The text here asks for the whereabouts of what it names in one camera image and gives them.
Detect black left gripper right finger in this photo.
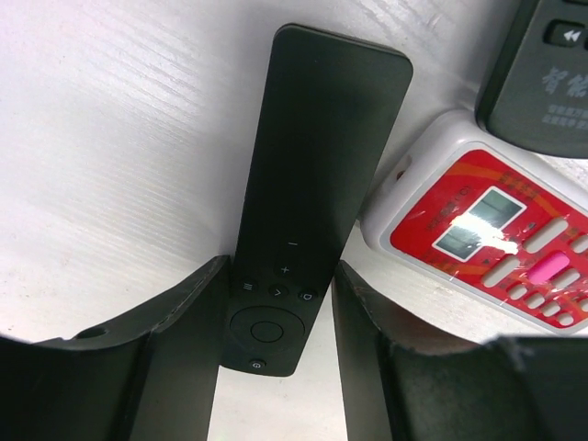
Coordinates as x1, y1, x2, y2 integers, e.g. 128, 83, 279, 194
332, 262, 587, 440

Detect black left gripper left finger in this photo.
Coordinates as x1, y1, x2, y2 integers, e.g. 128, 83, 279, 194
1, 256, 230, 440

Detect slim black remote control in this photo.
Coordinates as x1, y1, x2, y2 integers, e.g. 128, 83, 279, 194
221, 24, 413, 377

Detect red and white remote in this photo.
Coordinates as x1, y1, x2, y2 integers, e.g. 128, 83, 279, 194
360, 110, 587, 335

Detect black multi-button remote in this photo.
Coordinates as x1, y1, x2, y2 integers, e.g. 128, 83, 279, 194
475, 1, 587, 159

